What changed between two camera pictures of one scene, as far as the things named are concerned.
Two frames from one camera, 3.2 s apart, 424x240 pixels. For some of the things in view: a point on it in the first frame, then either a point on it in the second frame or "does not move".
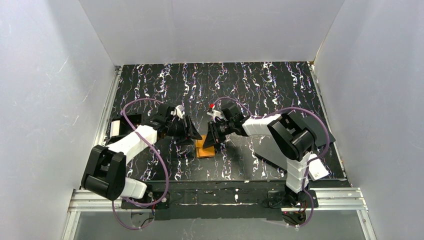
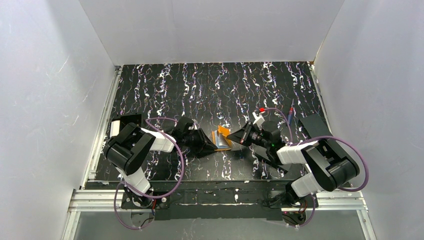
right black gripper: [216, 131] to [248, 137]
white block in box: [115, 128] does not move
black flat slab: [270, 152] does not move
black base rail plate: [255, 200] does not move
